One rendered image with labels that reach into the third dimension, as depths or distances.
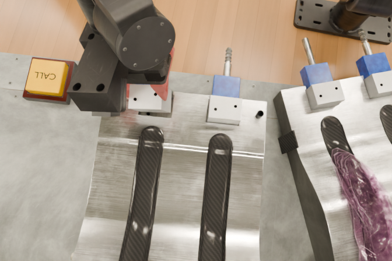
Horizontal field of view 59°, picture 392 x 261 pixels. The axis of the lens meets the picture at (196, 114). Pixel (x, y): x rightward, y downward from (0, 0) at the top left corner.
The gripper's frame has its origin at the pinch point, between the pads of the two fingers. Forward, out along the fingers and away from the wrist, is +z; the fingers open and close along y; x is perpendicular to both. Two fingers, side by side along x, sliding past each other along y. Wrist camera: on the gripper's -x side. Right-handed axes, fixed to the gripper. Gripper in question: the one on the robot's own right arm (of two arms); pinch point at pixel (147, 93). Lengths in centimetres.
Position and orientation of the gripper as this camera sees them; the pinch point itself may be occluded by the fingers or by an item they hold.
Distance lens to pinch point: 51.1
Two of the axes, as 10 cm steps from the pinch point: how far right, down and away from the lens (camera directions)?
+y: 9.8, 0.4, -2.0
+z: 1.4, 5.5, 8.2
